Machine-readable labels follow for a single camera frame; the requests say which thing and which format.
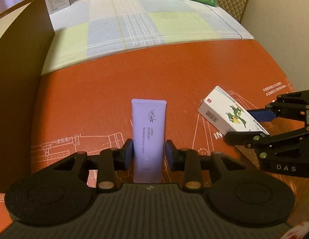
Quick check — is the white medicine box green bird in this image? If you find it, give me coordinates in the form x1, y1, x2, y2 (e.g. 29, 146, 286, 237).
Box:
198, 86, 268, 135

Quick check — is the purple cream tube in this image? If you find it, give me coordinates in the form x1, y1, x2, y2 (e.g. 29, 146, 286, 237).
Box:
131, 99, 166, 183

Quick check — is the orange printed table mat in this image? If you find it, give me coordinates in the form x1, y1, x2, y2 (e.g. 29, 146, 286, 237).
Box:
0, 44, 309, 238

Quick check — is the checked pastel tablecloth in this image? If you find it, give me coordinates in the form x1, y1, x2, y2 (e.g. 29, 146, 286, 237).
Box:
42, 0, 252, 74

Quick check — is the brown cardboard storage box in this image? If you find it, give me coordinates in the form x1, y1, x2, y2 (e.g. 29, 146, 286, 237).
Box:
0, 0, 55, 193

